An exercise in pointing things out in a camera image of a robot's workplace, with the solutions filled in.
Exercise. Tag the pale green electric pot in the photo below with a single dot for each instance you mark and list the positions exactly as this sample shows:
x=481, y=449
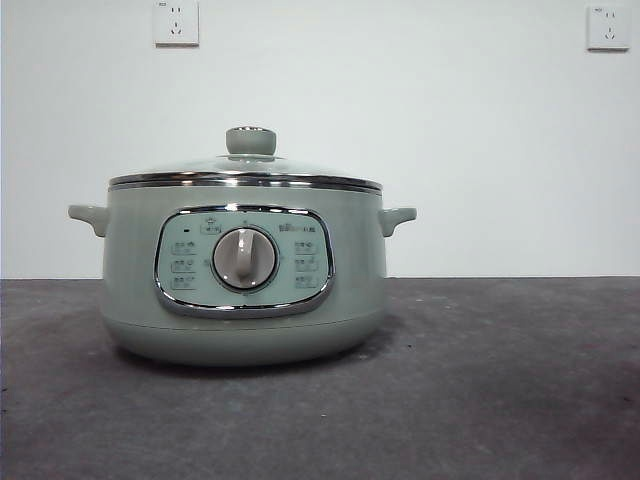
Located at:
x=130, y=260

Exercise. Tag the glass lid with green knob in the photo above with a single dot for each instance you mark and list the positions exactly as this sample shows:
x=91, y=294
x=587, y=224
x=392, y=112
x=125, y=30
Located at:
x=248, y=142

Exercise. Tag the white wall socket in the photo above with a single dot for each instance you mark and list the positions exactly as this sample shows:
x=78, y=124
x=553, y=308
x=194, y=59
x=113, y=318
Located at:
x=608, y=29
x=176, y=22

